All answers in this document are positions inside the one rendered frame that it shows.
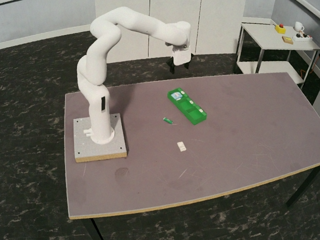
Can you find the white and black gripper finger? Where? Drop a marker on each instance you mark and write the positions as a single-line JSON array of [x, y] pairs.
[[172, 67], [186, 65]]

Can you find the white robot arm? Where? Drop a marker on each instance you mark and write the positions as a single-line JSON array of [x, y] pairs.
[[92, 68]]

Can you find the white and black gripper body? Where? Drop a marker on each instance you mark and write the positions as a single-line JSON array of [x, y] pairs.
[[181, 56]]

